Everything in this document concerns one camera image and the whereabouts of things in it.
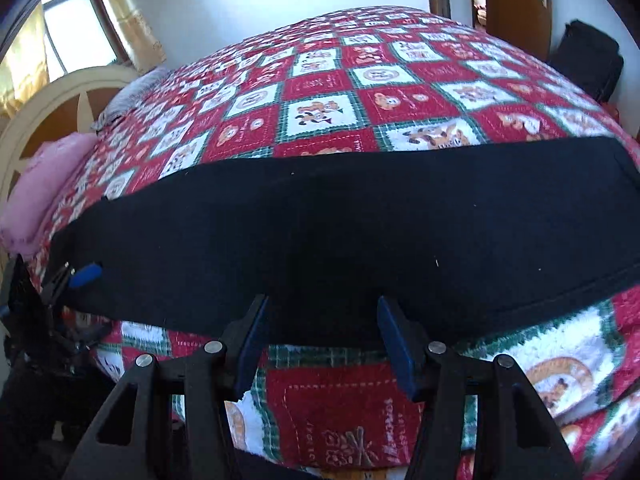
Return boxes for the brown wooden door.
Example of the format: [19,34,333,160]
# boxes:
[480,0,553,56]

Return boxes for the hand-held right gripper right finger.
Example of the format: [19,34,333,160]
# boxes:
[376,294,583,480]

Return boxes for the grey striped pillow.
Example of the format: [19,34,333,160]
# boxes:
[92,66,171,128]

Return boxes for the red checked printed blanket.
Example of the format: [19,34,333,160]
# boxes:
[27,5,640,480]

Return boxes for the black bag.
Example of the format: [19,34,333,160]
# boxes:
[550,20,626,103]

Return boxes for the pink pillow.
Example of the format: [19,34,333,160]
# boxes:
[0,132,98,261]

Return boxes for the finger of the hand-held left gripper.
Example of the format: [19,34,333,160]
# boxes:
[42,261,104,306]

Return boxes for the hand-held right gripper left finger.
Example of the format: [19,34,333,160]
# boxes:
[62,294,271,480]

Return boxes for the cream and brown headboard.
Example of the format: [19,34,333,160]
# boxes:
[0,66,143,201]

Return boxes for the black pants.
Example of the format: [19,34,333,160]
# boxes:
[47,135,640,348]

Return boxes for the window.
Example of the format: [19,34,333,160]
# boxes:
[40,0,126,81]

